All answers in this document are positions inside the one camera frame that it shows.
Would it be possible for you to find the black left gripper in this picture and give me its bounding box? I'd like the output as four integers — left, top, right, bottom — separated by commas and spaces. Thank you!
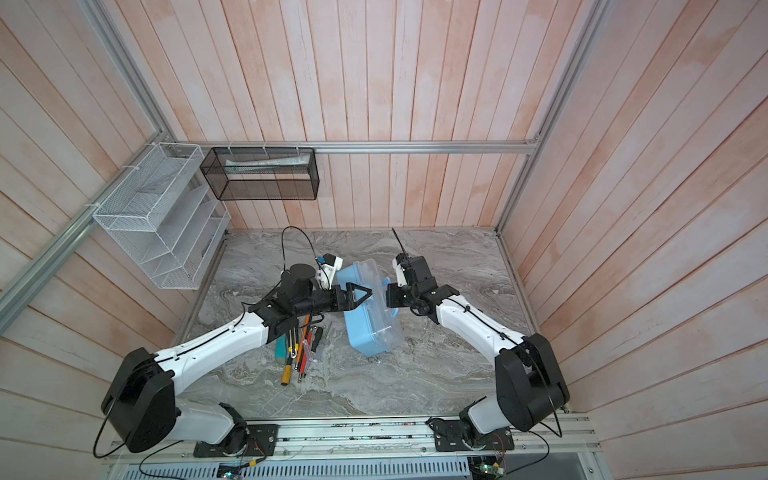
294, 281, 372, 316

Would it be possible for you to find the blue plastic tool box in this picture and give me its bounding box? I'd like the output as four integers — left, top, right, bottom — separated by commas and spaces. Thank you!
336, 259, 404, 357

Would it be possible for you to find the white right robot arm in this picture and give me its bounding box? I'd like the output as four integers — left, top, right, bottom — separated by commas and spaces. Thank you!
386, 284, 570, 435

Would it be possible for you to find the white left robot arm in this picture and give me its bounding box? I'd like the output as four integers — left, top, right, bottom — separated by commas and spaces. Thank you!
101, 264, 373, 456

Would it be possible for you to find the teal flat tool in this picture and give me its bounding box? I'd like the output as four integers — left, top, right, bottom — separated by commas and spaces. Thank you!
275, 335, 288, 362

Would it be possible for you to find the yellow black small screwdriver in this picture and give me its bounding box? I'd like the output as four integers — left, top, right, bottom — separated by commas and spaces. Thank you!
310, 327, 324, 352

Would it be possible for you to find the white vent grille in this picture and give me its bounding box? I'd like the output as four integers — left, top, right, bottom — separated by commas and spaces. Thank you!
107, 457, 472, 479

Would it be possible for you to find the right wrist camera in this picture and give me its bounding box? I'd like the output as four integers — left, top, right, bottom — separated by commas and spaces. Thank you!
393, 253, 422, 287

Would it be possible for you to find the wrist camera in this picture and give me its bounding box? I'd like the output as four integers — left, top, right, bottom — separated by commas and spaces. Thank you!
316, 254, 343, 290
393, 253, 422, 287

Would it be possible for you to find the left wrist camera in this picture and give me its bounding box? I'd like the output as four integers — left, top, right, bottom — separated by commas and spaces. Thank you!
316, 254, 343, 290

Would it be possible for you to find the orange handle tool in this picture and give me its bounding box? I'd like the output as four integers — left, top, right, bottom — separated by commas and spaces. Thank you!
293, 315, 311, 369

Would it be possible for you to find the red handle screwdriver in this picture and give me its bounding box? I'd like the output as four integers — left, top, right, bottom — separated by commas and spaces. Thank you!
298, 334, 311, 381

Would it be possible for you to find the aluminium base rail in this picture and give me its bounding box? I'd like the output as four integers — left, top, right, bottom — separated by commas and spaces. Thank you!
104, 416, 601, 466

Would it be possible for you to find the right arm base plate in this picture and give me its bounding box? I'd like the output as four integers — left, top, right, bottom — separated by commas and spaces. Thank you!
425, 417, 514, 453

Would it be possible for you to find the black wire mesh basket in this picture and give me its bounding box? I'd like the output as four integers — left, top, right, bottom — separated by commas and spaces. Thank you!
200, 146, 320, 201

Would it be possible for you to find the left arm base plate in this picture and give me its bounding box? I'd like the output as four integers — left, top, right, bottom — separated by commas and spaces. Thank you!
193, 424, 279, 458

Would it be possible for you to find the aluminium horizontal back rail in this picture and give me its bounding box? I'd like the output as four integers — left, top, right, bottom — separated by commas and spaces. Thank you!
193, 140, 538, 155

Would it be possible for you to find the white wire mesh shelf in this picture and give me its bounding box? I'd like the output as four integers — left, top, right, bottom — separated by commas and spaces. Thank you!
94, 143, 230, 290

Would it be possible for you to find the aluminium left wall rail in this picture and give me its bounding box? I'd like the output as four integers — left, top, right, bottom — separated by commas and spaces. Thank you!
1, 132, 170, 333

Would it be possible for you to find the aluminium corner post right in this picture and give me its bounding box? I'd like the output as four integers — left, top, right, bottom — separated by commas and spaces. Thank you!
493, 1, 614, 235

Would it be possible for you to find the aluminium corner post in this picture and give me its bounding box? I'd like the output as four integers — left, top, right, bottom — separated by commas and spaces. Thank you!
78, 0, 174, 142
493, 1, 614, 235

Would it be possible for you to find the aluminium corner post left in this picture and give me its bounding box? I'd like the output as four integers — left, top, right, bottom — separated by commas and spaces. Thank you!
78, 0, 174, 142

